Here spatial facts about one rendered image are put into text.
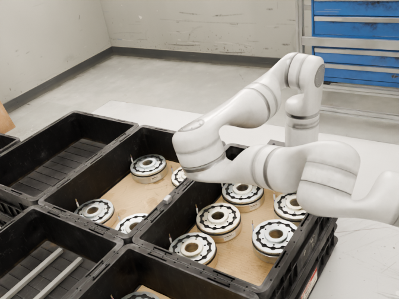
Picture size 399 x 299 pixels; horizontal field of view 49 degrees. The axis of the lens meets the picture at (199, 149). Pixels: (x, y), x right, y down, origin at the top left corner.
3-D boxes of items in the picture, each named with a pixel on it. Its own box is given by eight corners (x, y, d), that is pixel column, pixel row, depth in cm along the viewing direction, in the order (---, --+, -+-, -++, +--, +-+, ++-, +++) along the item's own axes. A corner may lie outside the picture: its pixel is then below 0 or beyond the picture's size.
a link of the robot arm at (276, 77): (233, 83, 98) (270, 92, 93) (291, 45, 115) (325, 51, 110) (234, 119, 103) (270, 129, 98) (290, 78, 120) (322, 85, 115)
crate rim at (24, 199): (75, 115, 147) (73, 109, 145) (143, 130, 131) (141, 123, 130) (-31, 181, 120) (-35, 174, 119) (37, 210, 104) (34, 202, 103)
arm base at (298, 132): (293, 148, 133) (294, 99, 123) (322, 157, 128) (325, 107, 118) (278, 165, 127) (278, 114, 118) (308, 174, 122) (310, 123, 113)
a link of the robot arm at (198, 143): (158, 136, 84) (233, 86, 100) (176, 178, 87) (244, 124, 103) (192, 134, 78) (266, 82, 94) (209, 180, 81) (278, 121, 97)
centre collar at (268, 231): (270, 225, 95) (270, 222, 94) (291, 231, 92) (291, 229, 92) (260, 239, 91) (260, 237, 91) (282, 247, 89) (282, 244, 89)
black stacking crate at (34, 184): (84, 140, 152) (73, 111, 146) (148, 157, 136) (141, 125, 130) (-16, 208, 125) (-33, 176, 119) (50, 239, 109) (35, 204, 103)
